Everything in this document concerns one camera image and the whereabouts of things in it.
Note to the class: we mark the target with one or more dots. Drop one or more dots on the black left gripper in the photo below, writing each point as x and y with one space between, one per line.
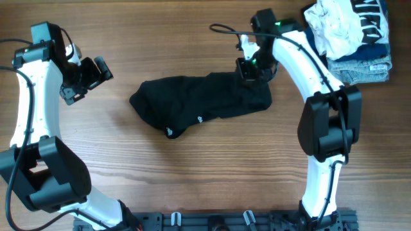
95 78

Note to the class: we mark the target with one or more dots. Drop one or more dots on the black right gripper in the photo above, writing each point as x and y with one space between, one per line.
246 75

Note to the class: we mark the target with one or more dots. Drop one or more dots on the black t-shirt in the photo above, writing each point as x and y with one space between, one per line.
175 103

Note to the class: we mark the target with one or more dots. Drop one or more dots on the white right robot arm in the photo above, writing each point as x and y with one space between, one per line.
330 120

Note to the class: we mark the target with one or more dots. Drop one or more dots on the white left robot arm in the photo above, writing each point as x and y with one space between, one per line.
38 167

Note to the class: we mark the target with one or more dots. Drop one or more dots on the white printed folded shirt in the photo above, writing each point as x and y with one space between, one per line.
340 27

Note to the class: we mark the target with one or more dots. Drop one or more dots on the navy blue folded garment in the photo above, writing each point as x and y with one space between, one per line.
364 52

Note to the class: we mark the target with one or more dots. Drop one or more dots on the grey folded garment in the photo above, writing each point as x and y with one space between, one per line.
361 71

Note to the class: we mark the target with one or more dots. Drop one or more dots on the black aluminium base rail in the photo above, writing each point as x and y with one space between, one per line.
274 220

